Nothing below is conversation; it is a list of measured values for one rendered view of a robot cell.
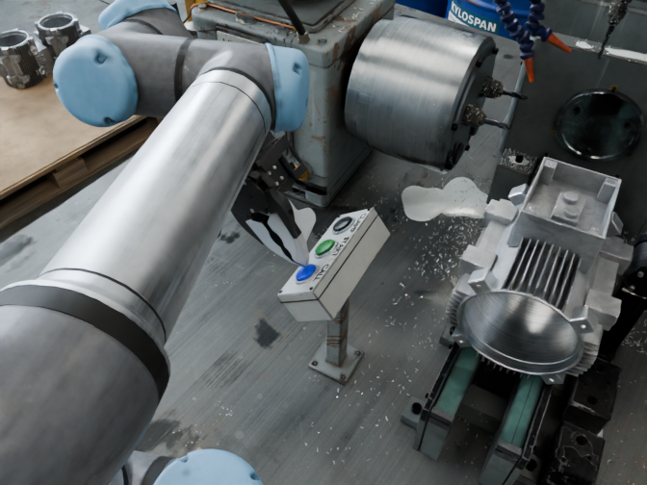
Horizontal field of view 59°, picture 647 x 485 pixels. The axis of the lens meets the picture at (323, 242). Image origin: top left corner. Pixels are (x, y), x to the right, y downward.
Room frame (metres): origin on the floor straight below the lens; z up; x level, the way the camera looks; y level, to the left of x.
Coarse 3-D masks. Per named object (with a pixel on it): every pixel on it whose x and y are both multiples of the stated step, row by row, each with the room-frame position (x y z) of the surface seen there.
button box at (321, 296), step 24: (360, 216) 0.56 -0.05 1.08; (336, 240) 0.52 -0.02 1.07; (360, 240) 0.51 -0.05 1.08; (384, 240) 0.54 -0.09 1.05; (336, 264) 0.47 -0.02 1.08; (360, 264) 0.49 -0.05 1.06; (288, 288) 0.45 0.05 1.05; (312, 288) 0.43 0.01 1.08; (336, 288) 0.44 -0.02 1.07; (312, 312) 0.42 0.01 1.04; (336, 312) 0.42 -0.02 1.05
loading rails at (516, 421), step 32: (448, 384) 0.39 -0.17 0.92; (544, 384) 0.39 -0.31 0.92; (416, 416) 0.39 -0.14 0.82; (448, 416) 0.34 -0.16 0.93; (480, 416) 0.38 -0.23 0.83; (512, 416) 0.34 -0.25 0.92; (416, 448) 0.34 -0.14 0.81; (512, 448) 0.29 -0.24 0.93; (480, 480) 0.30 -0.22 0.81; (512, 480) 0.28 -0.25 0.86
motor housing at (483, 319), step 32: (512, 224) 0.55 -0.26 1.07; (512, 256) 0.48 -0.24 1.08; (544, 256) 0.47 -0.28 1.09; (512, 288) 0.42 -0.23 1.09; (544, 288) 0.41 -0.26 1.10; (576, 288) 0.43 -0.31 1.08; (608, 288) 0.44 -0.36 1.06; (448, 320) 0.45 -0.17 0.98; (480, 320) 0.47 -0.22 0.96; (512, 320) 0.48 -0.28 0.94; (544, 320) 0.47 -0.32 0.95; (480, 352) 0.42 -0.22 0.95; (512, 352) 0.42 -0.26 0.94; (544, 352) 0.42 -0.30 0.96; (576, 352) 0.38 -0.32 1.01
